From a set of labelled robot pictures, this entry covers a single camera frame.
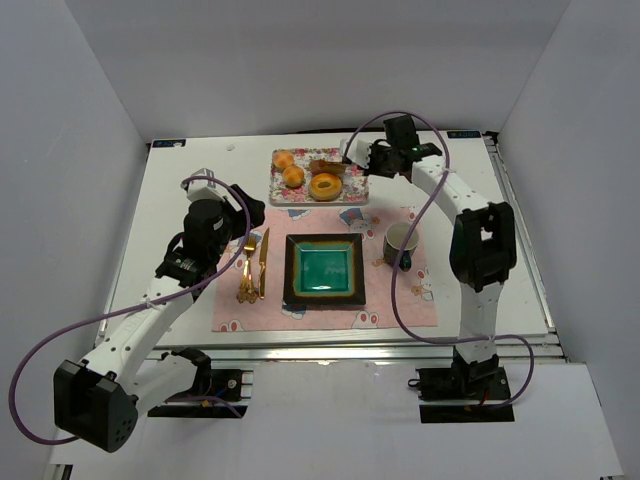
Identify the green square plate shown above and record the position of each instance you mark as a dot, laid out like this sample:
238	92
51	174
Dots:
324	270

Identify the brown striped bread loaf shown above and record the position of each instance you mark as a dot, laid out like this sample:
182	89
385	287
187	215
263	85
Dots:
317	167

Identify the dark green mug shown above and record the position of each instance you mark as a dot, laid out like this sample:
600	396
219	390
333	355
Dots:
394	236

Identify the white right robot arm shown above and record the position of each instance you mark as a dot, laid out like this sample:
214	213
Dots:
483	246

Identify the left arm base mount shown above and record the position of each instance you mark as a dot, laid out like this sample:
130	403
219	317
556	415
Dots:
214	392

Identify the floral rectangular tray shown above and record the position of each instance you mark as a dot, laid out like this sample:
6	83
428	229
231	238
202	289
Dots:
355	183

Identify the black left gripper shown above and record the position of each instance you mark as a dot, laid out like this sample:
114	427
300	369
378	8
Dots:
245	212

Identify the pink bunny placemat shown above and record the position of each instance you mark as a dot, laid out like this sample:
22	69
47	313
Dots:
271	314

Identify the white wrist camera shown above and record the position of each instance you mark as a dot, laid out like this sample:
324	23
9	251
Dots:
202	183
358	153

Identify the metal tongs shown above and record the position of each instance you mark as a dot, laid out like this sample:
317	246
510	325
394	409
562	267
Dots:
338	162

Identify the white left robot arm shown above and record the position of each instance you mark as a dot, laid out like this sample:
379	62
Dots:
99	398

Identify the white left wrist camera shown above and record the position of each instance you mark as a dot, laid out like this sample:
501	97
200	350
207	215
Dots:
202	183

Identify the round bun back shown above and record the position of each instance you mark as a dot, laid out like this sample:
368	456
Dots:
282	159

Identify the ring doughnut bread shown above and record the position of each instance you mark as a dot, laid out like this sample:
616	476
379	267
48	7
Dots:
325	187

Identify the round bun front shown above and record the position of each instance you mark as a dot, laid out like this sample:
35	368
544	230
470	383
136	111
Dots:
293	176

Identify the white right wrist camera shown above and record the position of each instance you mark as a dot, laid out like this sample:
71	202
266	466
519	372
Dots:
358	153

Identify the gold knife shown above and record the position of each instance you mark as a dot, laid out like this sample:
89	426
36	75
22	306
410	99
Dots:
263	264

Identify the gold fork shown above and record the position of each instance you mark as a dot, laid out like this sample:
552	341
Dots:
246	291

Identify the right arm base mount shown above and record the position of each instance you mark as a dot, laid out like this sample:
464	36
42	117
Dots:
444	400

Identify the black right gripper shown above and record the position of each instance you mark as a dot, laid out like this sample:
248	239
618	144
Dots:
370	157

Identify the round bun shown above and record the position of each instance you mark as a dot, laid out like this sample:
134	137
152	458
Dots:
293	176
282	159

